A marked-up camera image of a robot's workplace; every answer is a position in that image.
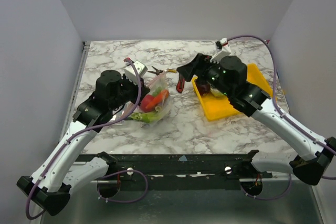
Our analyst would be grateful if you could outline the dark red onion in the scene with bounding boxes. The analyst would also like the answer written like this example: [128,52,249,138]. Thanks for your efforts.
[197,83,211,96]

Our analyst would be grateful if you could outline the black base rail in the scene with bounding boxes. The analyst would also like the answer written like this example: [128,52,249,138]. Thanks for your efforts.
[76,153,274,192]

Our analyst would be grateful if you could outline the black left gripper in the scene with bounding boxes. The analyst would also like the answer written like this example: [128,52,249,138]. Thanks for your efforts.
[110,73,151,110]

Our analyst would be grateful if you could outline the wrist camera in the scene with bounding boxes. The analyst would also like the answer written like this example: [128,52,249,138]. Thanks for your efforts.
[211,38,232,62]
[123,60,148,80]

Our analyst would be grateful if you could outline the green celery stalk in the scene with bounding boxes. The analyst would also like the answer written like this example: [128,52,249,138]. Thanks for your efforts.
[129,111,164,124]

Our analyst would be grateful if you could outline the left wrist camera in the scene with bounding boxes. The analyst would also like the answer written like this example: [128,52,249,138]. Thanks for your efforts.
[123,60,148,80]

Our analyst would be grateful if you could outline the green grape bunch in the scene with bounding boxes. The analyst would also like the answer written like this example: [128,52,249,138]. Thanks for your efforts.
[152,87,162,97]

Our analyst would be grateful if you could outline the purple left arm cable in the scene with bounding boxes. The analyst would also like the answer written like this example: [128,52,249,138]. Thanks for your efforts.
[25,58,144,221]

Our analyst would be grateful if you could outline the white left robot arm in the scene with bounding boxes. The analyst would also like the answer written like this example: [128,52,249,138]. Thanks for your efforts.
[17,58,150,220]

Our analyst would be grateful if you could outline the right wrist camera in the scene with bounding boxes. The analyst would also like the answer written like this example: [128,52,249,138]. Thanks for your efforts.
[211,38,232,62]

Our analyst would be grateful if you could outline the red tomato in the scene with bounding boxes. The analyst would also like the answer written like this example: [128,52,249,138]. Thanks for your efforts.
[139,94,157,112]

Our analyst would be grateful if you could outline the red black utility knife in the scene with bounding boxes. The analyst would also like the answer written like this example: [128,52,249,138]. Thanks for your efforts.
[176,75,185,93]

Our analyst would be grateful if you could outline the yellow handled pliers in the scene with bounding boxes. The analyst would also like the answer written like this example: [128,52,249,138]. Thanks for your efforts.
[148,66,177,76]

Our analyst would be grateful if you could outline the clear zip top bag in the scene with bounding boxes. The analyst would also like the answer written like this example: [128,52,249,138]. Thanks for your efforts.
[116,71,173,128]

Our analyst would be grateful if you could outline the yellow plastic tray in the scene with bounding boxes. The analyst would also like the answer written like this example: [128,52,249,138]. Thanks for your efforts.
[192,63,272,121]

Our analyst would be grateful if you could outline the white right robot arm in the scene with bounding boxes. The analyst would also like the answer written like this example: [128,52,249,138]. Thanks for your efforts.
[177,54,335,186]

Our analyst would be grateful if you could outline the orange red chili pepper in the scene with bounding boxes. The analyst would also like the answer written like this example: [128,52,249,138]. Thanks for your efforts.
[152,89,170,105]

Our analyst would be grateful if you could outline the pale green cabbage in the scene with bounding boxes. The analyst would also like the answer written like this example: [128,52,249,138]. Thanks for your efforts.
[210,89,224,97]

